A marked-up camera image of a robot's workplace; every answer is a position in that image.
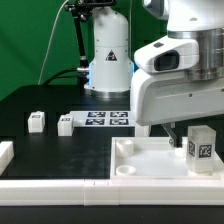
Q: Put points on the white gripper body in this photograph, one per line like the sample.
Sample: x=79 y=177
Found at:
x=169 y=97

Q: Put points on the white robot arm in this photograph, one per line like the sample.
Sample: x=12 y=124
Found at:
x=200 y=20

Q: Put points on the white square table top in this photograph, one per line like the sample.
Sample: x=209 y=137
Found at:
x=147 y=158

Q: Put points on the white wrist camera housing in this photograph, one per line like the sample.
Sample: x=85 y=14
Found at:
x=167 y=54

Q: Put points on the white base tag plate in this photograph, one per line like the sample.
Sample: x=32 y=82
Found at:
x=102 y=118

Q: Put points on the black camera stand pole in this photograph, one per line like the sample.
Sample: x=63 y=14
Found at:
x=81 y=11

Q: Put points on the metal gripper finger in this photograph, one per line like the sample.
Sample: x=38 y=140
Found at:
x=174 y=140

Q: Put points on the white U-shaped obstacle fence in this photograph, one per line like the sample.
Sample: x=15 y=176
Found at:
x=112 y=192

